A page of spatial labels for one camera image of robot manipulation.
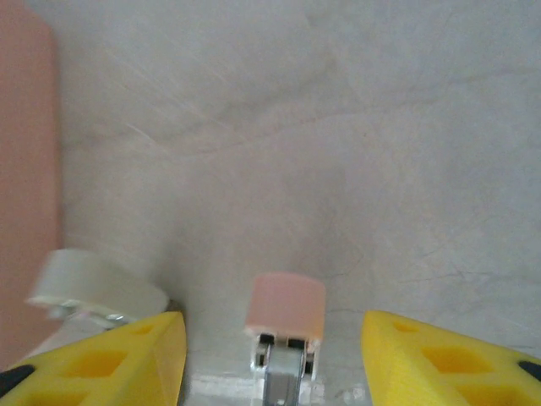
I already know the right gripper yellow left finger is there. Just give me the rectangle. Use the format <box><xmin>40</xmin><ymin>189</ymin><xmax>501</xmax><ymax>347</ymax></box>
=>
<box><xmin>0</xmin><ymin>311</ymin><xmax>187</xmax><ymax>406</ymax></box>

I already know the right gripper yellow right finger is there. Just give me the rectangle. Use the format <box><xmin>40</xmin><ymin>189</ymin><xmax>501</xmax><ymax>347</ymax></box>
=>
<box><xmin>363</xmin><ymin>310</ymin><xmax>541</xmax><ymax>406</ymax></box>

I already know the white mini stapler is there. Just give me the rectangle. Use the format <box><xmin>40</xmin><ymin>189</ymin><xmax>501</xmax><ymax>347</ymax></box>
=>
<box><xmin>25</xmin><ymin>248</ymin><xmax>172</xmax><ymax>331</ymax></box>

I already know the orange plastic tray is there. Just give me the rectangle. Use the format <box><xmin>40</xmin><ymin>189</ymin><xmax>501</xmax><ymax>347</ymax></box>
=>
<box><xmin>0</xmin><ymin>6</ymin><xmax>60</xmax><ymax>369</ymax></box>

